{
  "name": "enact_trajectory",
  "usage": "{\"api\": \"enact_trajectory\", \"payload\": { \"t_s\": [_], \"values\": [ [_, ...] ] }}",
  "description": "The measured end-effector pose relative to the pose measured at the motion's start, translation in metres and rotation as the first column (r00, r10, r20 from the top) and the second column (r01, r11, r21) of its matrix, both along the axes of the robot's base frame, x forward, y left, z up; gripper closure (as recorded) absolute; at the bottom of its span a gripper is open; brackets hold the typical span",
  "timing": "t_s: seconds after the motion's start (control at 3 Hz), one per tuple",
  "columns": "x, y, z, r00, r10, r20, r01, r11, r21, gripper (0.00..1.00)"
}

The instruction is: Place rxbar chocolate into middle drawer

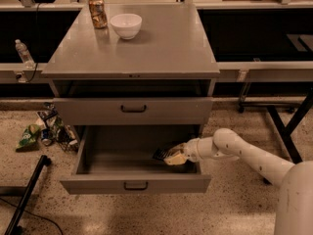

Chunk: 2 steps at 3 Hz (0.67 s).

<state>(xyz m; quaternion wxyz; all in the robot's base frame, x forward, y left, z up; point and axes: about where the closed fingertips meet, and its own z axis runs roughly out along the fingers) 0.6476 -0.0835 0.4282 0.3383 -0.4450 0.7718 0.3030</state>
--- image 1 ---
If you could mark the black rxbar chocolate wrapper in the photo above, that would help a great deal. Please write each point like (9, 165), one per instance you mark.
(162, 154)

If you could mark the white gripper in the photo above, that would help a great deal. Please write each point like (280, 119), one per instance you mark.
(192, 149)

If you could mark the white ceramic bowl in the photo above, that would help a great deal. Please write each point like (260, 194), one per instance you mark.
(126, 26)

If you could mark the open grey middle drawer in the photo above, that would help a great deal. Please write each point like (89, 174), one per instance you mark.
(119, 159)

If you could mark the clear plastic water bottle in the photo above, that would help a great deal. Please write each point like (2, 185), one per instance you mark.
(24, 54)

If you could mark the green chip bag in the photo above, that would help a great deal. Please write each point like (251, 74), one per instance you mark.
(28, 141)

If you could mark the blue can on floor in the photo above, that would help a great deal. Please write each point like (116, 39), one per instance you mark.
(46, 137)

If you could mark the orange soda can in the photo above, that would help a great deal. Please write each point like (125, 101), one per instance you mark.
(98, 14)

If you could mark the black stand leg left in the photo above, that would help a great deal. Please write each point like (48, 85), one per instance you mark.
(24, 192)

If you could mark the long grey workbench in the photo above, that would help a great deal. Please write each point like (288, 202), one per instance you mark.
(229, 72)

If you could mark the black table base right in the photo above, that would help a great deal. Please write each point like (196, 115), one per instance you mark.
(298, 111)

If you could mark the grey metal drawer cabinet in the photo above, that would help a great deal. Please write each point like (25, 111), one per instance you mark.
(170, 57)

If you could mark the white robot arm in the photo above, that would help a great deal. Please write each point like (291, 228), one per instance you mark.
(294, 213)

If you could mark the closed grey upper drawer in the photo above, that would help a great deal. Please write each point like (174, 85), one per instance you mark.
(133, 111)

